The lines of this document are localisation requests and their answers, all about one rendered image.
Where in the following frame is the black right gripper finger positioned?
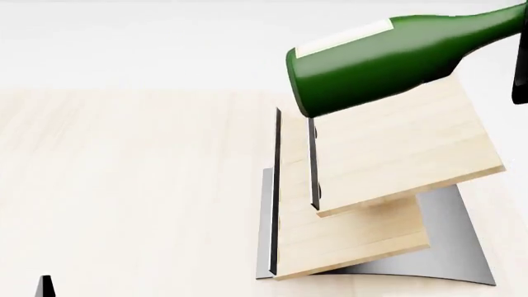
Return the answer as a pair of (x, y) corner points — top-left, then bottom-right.
(511, 30), (528, 106)

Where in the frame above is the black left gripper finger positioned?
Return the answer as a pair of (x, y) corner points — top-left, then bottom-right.
(34, 275), (57, 297)

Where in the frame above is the green glass wine bottle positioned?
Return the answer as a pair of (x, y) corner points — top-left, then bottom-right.
(285, 2), (528, 119)

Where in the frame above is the wooden two-tier rack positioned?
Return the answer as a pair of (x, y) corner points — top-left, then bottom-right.
(254, 73), (507, 286)

